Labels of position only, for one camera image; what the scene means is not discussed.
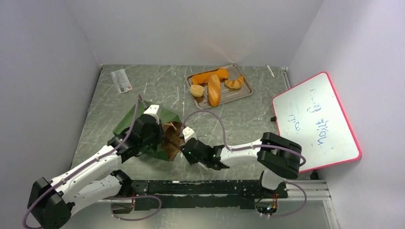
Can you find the fake round bread roll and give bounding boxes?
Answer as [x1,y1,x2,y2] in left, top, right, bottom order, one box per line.
[190,84,205,97]

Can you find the metal baking tray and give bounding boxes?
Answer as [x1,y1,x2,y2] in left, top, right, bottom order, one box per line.
[184,64,256,110]

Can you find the aluminium rail frame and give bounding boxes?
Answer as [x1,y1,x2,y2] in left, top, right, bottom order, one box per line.
[97,180,339,229]

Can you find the fake croissant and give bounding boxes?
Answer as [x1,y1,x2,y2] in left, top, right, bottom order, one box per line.
[224,75,245,89]

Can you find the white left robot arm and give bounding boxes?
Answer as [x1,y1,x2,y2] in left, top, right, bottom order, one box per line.
[27,107,164,229]

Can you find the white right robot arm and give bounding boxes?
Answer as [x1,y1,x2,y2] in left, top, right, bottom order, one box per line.
[180,132,306,198]

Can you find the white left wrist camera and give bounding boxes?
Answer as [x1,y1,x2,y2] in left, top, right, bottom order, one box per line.
[143,104,161,124]

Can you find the pink framed whiteboard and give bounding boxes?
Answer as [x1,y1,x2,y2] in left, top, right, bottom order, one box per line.
[272,72,362,172]

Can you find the fake baguette loaf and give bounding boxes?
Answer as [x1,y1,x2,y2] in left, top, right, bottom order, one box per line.
[207,74,221,107]

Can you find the metal tongs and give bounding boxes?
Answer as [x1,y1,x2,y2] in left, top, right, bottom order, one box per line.
[170,142,208,170]

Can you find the orange fake braided bread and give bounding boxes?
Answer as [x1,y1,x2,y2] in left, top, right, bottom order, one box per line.
[191,68,229,84]

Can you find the white marker pen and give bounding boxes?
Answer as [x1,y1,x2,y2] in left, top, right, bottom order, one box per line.
[266,64,275,78]

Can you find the green paper bag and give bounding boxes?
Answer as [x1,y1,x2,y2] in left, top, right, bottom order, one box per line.
[107,101,182,162]

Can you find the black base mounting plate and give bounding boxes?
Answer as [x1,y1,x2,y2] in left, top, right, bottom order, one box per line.
[115,180,288,210]

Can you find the white paper receipt card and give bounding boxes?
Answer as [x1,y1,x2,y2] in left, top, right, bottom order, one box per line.
[110,69,132,94]

